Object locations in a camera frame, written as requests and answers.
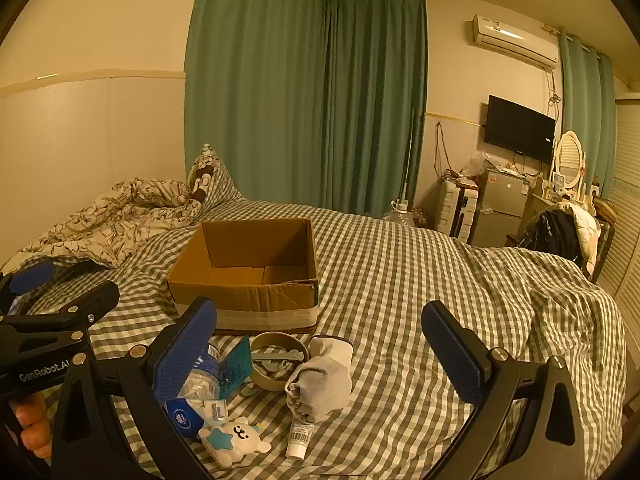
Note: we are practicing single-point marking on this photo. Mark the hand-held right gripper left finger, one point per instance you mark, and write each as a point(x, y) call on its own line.
point(184, 355)

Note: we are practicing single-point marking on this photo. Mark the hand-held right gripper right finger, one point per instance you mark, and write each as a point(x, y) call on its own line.
point(456, 355)

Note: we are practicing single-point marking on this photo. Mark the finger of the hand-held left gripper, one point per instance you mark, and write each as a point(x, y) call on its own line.
point(32, 275)
point(95, 297)

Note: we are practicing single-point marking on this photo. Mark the person's left hand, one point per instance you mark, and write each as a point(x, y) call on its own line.
point(32, 430)

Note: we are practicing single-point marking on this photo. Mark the clear plastic bottle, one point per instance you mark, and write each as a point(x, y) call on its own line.
point(200, 385)

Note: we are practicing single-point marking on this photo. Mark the teal card packet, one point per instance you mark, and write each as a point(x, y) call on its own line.
point(235, 365)

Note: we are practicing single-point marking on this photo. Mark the small white packet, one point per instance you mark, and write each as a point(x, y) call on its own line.
point(210, 408)

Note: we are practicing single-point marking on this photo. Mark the blue round tin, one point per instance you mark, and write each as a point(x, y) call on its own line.
point(181, 417)

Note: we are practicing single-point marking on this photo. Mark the open cardboard box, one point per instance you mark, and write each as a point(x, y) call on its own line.
point(240, 302)

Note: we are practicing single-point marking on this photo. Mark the floral quilt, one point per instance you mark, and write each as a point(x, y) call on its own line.
point(100, 215)

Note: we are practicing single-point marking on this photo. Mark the silver metal piece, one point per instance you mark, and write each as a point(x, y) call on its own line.
point(272, 357)

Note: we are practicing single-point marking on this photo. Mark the beige tape roll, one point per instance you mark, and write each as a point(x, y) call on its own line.
point(270, 384)

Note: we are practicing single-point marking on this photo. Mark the white bear toy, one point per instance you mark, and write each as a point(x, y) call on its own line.
point(240, 440)

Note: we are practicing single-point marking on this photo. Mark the white knit glove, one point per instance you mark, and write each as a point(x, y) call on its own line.
point(320, 380)

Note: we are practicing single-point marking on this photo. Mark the small white tube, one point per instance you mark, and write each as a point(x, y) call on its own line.
point(299, 440)

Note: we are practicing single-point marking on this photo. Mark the clear water jug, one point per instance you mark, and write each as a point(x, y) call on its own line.
point(400, 217)

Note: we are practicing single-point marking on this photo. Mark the white ribbed suitcase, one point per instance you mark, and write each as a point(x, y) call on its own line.
point(450, 205)

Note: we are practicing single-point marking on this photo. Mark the grey small fridge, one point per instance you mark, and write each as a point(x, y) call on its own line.
point(500, 210)

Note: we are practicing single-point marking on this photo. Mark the black jacket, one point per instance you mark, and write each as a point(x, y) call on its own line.
point(550, 232)

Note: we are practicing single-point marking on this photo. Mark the brown patterned pillow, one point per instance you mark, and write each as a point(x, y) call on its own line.
point(204, 170)

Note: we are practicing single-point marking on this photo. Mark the checked pillow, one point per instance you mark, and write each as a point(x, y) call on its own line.
point(224, 189)

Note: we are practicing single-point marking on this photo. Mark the white dressing table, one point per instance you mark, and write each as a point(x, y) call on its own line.
point(542, 197)

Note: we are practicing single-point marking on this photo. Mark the white jacket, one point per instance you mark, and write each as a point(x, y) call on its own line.
point(587, 230)

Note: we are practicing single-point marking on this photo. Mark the clear plastic bag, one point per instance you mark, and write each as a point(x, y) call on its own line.
point(475, 165)

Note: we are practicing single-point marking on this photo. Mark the wooden chair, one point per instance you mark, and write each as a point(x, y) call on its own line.
point(606, 220)

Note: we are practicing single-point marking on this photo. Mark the thin metal pole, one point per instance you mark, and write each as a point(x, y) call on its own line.
point(410, 150)

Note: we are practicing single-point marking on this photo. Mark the oval white mirror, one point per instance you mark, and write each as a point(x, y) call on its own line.
point(570, 157)

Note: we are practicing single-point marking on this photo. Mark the white louvre wardrobe door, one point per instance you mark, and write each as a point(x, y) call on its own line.
point(625, 185)

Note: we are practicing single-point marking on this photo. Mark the green curtain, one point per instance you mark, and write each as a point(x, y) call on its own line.
point(380, 110)
point(255, 85)
point(587, 110)

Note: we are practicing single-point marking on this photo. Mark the white air conditioner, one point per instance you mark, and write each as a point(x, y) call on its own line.
point(515, 40)

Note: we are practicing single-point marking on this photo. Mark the black wall television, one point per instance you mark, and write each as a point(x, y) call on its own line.
point(520, 127)

